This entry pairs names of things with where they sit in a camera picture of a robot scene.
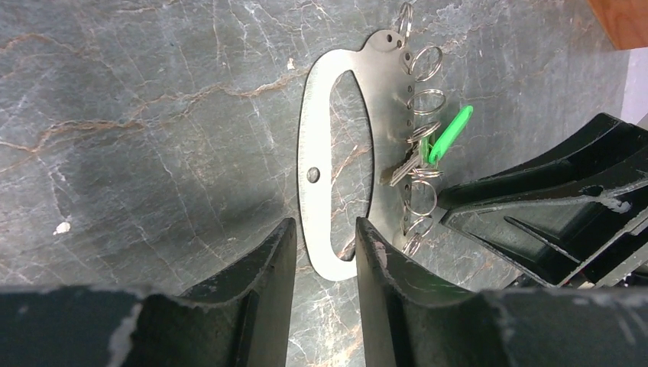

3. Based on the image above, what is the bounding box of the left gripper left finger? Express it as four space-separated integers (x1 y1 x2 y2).
1 218 296 366

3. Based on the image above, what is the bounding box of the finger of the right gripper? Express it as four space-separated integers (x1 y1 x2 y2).
438 113 647 210
441 178 647 287

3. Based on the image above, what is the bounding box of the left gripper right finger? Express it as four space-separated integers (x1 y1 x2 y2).
355 218 647 366

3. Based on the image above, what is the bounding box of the key with green tag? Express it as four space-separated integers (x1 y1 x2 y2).
388 106 474 187

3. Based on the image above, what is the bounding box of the orange compartment tray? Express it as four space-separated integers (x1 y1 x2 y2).
588 0 647 50

